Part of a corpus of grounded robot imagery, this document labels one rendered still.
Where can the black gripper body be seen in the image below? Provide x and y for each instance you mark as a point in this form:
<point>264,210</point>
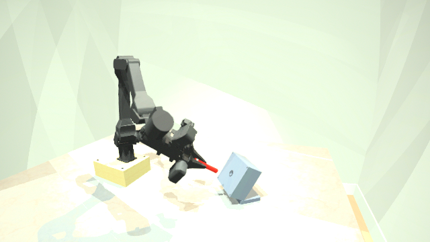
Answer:
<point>178,170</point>

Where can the red peg with white band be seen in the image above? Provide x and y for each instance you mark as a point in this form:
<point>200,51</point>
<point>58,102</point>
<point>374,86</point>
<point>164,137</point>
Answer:
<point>209,167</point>

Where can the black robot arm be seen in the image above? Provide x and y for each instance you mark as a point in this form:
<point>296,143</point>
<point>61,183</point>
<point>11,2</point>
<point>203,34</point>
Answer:
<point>143,111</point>

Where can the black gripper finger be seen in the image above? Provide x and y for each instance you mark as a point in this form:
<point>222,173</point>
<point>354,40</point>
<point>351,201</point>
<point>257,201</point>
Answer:
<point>194,153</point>
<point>194,164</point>

